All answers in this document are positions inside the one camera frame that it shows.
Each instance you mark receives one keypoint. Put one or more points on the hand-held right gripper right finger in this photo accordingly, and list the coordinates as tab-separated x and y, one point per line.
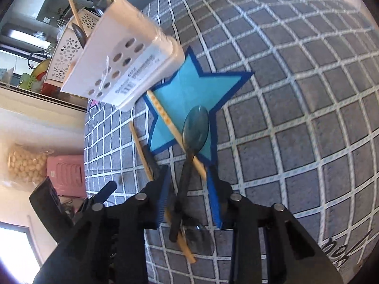
216	201

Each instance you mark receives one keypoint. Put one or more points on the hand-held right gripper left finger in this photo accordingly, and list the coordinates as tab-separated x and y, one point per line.
164	195

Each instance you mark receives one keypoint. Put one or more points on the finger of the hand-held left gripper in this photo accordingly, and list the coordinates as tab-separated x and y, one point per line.
105	192

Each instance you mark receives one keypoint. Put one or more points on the dark translucent plastic spoon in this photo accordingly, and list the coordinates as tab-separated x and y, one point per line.
78	35
195	130
201	242
102	1

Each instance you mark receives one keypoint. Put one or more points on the white plastic utensil holder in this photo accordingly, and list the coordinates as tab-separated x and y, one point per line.
118	35

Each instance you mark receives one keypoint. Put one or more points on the pink plastic stool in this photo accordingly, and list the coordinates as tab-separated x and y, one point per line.
66	176

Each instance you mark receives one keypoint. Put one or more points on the bag of beige balls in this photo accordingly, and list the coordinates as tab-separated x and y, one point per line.
26	162

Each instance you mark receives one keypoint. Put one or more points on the cream patterned chopstick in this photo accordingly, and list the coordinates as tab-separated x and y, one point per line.
165	118

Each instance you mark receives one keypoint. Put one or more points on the green plastic colander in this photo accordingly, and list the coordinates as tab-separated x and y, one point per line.
38	71

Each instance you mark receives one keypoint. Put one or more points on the white perforated storage cart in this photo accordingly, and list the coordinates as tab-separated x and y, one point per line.
63	56

